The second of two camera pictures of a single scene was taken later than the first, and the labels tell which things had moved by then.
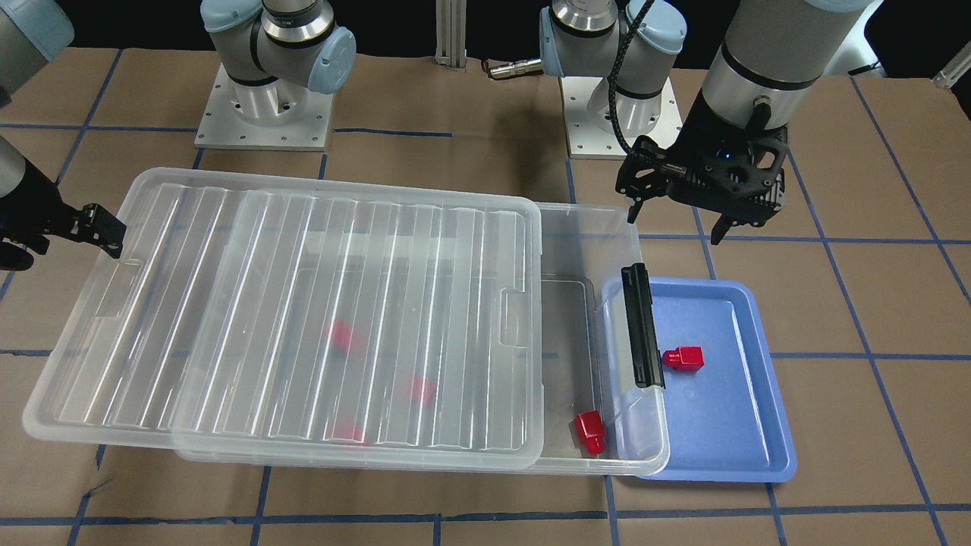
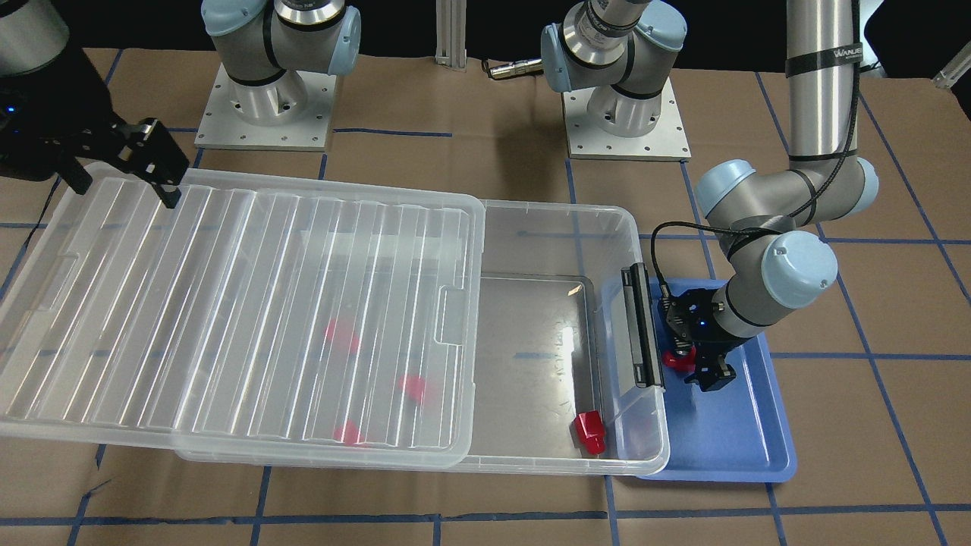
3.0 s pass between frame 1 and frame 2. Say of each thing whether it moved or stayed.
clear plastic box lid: moved
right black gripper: moved
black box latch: stayed
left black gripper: moved
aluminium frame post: stayed
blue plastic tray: stayed
